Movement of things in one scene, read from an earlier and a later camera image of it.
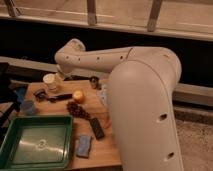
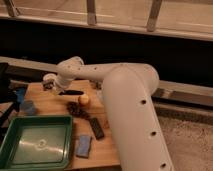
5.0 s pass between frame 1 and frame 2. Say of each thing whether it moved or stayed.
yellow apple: moved
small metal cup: stayed
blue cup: stayed
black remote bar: stayed
